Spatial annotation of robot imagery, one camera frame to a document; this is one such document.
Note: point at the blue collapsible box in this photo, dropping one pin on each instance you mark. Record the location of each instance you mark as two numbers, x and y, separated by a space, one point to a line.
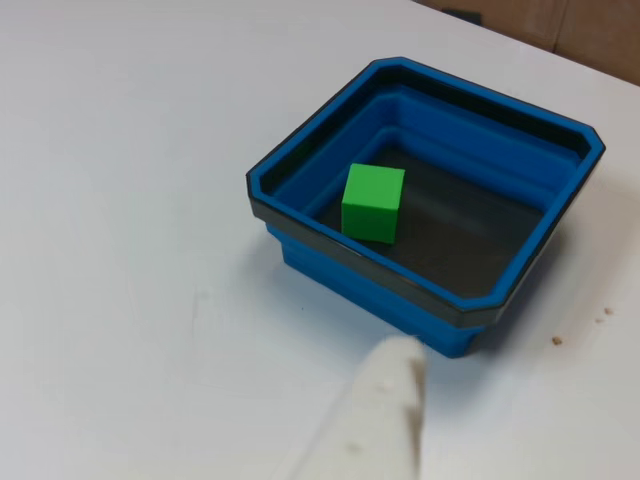
350 290

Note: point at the green cube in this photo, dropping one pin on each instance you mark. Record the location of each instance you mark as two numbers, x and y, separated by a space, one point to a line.
372 210

